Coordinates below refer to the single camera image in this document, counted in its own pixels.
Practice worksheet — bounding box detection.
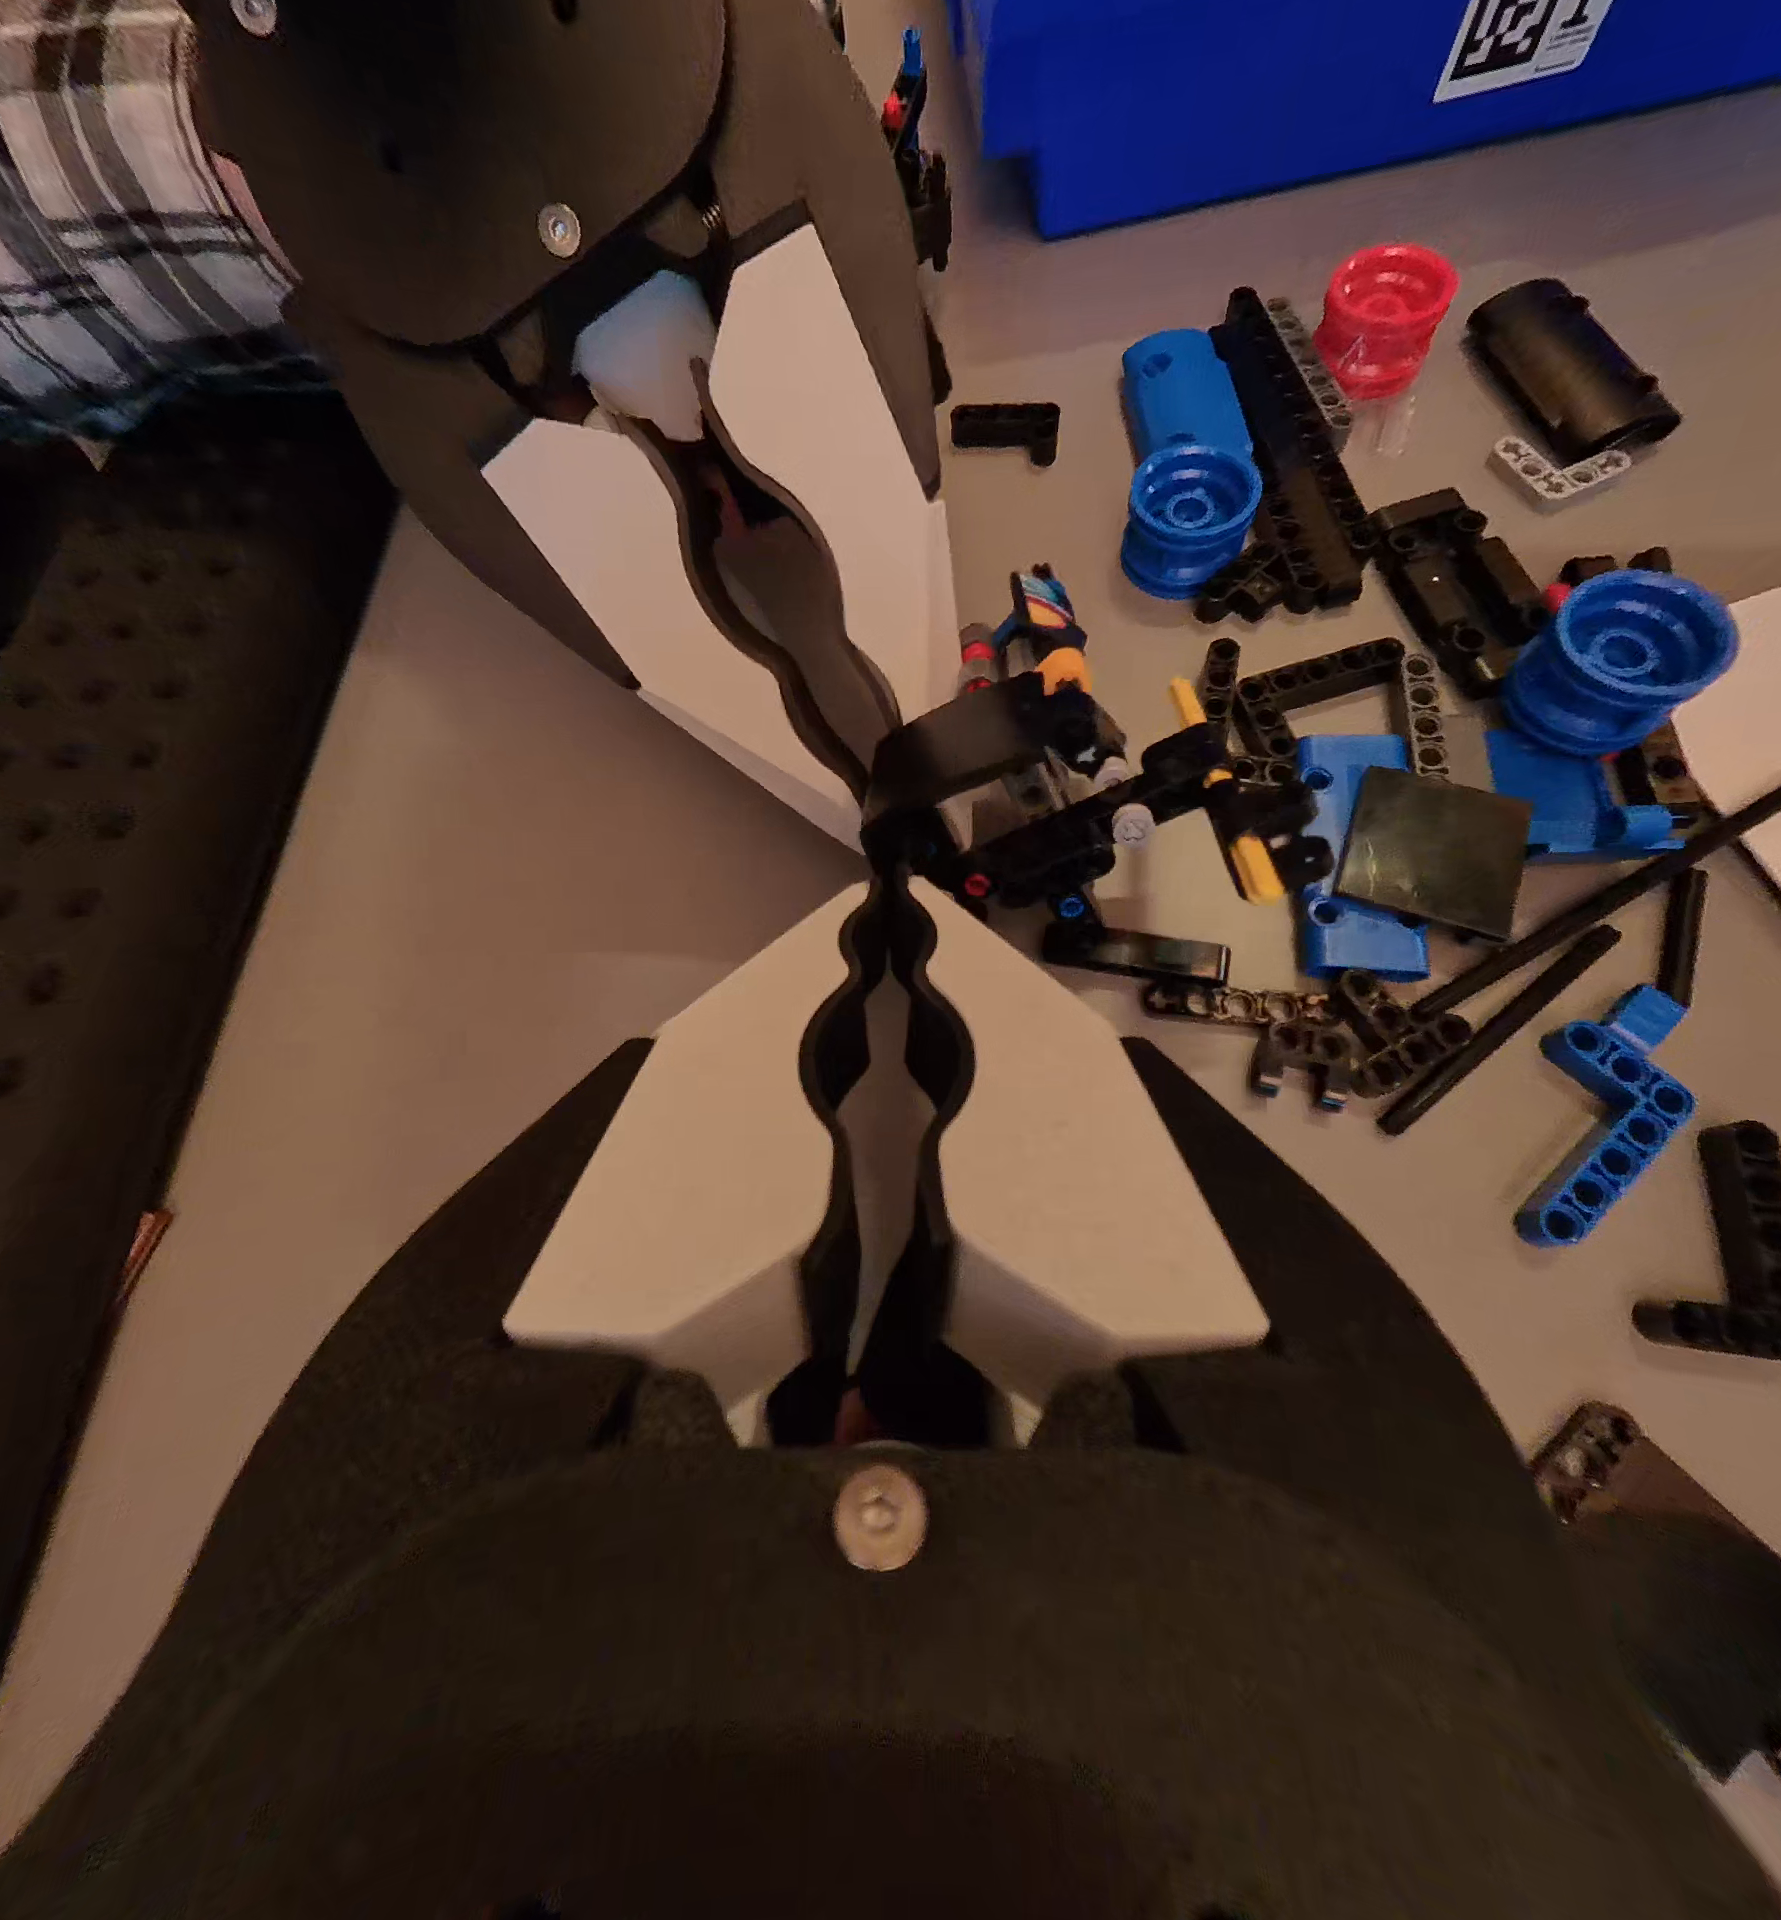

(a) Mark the long black axle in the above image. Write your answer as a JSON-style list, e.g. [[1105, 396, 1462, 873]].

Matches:
[[1377, 925, 1623, 1137], [1408, 764, 1781, 1022]]

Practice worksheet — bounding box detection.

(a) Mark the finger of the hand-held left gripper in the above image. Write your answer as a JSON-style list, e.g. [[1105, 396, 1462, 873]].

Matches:
[[477, 416, 873, 860], [702, 222, 974, 753]]

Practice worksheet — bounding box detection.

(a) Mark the black square tile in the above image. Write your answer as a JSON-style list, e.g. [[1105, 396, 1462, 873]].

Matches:
[[1332, 764, 1533, 941]]

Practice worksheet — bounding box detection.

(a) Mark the black flat liftarm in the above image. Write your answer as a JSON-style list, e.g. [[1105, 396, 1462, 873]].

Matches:
[[1077, 918, 1230, 986]]

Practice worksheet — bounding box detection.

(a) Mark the long blue curved panel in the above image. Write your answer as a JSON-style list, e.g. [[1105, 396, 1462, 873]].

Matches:
[[1121, 330, 1260, 467]]

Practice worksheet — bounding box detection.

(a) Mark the black beam with connectors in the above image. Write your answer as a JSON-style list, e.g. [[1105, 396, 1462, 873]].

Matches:
[[1142, 965, 1476, 1116]]

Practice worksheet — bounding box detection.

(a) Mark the black rounded panel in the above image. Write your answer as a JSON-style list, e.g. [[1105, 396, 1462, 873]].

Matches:
[[1462, 277, 1684, 462]]

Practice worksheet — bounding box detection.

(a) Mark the black rectangular frame piece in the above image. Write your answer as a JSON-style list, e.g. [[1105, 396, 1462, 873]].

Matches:
[[1367, 486, 1555, 696]]

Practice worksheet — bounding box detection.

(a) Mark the small black L beam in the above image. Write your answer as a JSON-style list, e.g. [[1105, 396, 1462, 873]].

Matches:
[[949, 399, 1065, 467]]

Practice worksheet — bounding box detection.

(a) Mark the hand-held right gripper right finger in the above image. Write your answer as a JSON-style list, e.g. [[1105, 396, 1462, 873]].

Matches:
[[896, 877, 1269, 1423]]

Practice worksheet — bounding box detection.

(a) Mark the black angular beam frame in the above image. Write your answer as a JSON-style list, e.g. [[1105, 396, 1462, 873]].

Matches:
[[1196, 638, 1457, 786]]

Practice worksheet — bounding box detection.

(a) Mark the small blue brick panel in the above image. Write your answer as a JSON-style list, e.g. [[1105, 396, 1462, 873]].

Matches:
[[1485, 726, 1690, 860]]

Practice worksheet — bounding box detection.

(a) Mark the black perforated mat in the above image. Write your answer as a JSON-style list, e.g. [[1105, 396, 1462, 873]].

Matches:
[[0, 390, 395, 1845]]

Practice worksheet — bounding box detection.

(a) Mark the red toy wheel rim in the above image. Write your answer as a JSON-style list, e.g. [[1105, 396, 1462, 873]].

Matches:
[[1313, 242, 1462, 403]]

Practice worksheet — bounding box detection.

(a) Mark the short black axle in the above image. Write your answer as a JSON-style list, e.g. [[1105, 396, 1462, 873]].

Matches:
[[1656, 867, 1710, 993]]

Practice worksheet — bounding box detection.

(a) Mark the blue plastic bin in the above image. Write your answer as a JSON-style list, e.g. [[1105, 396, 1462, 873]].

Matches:
[[949, 0, 1781, 242]]

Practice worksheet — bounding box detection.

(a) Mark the black and orange brick assembly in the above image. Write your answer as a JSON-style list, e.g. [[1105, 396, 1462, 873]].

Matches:
[[859, 561, 1333, 940]]

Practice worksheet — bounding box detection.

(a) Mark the blue L beam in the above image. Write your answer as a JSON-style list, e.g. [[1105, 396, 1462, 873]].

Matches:
[[1513, 982, 1699, 1249]]

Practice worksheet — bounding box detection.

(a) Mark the small light grey beam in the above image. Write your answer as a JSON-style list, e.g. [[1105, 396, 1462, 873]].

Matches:
[[1489, 435, 1637, 502]]

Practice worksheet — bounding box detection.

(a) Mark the long black beam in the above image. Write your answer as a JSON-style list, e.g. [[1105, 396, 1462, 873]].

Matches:
[[1193, 284, 1385, 628]]

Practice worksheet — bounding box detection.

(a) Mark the blue toy wheel rim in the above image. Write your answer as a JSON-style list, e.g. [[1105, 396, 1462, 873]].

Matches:
[[1121, 445, 1263, 600], [1500, 569, 1741, 759]]

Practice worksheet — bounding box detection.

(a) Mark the blue panel with holes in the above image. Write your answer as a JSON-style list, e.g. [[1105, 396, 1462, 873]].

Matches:
[[1293, 731, 1436, 981]]

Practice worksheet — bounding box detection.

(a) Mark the grey and black brick assembly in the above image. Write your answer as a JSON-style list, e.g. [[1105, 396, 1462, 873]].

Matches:
[[877, 26, 955, 274]]

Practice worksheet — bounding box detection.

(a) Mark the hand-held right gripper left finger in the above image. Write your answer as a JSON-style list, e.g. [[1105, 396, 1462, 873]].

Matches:
[[501, 880, 894, 1411]]

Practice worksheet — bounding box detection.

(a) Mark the grey desk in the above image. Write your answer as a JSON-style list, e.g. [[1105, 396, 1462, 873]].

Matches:
[[0, 60, 1781, 1920]]

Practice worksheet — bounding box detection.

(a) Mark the person's left forearm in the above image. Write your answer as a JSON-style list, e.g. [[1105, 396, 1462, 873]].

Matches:
[[0, 0, 307, 451]]

